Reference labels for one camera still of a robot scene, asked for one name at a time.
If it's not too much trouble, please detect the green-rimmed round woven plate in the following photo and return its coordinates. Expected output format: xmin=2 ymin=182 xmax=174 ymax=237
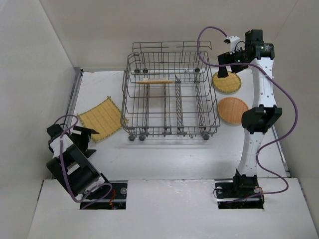
xmin=212 ymin=71 xmax=242 ymax=94

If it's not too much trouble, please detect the yellow square woven plate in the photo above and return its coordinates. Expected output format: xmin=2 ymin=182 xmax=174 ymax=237
xmin=77 ymin=96 xmax=122 ymax=143

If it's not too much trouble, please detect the orange oval woven plate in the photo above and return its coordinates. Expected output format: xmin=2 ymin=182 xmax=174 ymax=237
xmin=136 ymin=77 xmax=174 ymax=85

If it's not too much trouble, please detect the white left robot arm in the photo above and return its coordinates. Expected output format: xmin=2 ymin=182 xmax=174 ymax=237
xmin=46 ymin=124 xmax=109 ymax=200

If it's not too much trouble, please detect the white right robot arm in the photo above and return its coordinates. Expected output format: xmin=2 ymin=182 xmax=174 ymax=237
xmin=216 ymin=29 xmax=282 ymax=200

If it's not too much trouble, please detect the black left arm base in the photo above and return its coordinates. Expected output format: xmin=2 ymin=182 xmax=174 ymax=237
xmin=80 ymin=181 xmax=128 ymax=210

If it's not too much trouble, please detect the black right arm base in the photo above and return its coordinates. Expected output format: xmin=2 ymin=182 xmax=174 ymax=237
xmin=213 ymin=181 xmax=265 ymax=209

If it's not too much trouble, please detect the orange round woven plate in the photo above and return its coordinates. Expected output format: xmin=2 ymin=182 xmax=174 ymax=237
xmin=218 ymin=97 xmax=249 ymax=125

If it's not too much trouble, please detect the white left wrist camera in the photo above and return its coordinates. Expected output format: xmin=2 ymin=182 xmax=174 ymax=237
xmin=71 ymin=128 xmax=82 ymax=135

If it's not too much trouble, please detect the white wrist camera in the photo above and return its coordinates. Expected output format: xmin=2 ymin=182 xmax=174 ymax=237
xmin=224 ymin=36 xmax=241 ymax=54
xmin=71 ymin=128 xmax=82 ymax=135

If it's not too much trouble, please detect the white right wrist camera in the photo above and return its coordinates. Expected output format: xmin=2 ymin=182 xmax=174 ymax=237
xmin=224 ymin=36 xmax=241 ymax=54

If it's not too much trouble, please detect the grey wire dish rack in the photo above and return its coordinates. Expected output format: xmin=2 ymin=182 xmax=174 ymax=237
xmin=121 ymin=41 xmax=220 ymax=141

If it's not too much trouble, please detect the aluminium right side rail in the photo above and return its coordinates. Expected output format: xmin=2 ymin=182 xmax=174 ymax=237
xmin=272 ymin=126 xmax=291 ymax=178

